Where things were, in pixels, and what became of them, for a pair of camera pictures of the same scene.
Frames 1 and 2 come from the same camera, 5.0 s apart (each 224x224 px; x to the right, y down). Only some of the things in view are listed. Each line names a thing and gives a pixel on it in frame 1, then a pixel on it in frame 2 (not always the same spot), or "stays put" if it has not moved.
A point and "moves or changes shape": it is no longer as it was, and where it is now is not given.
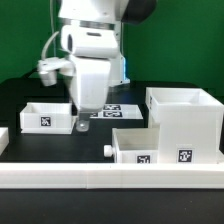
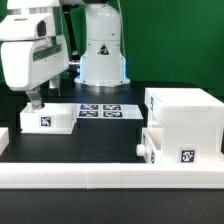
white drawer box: [47, 118] stays put
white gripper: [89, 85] to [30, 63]
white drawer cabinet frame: [189, 122] stays put
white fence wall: [107, 175] stays put
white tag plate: [118, 112] stays put
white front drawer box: [135, 145] moves or changes shape
